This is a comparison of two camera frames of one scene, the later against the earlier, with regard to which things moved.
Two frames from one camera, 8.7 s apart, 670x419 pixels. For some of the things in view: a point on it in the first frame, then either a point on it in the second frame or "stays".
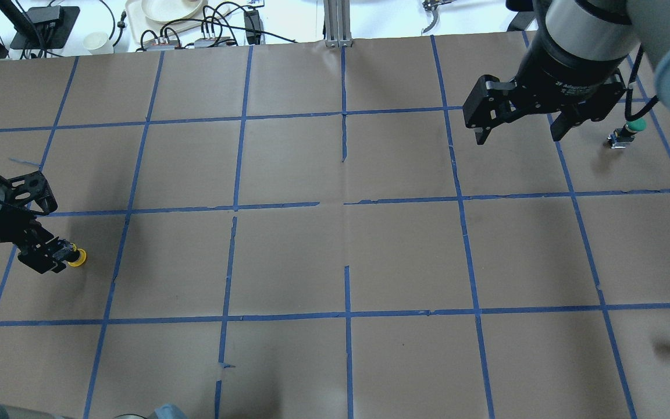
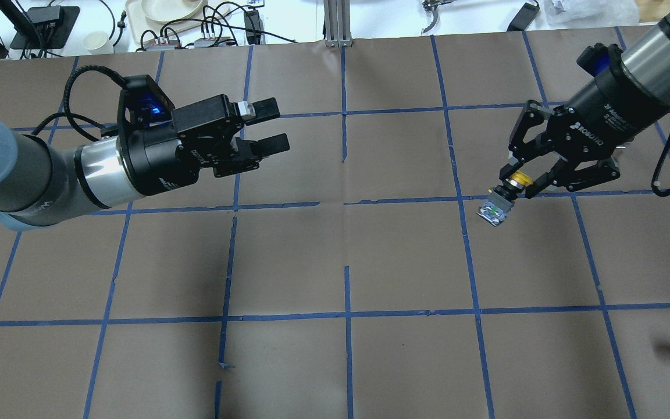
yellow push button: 82,259 → 501,199
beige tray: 143,28 stays
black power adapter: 254,28 stays
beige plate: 171,11 stays
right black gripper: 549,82 → 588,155
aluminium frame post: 338,23 stays
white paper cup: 98,43 stays
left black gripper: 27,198 → 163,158
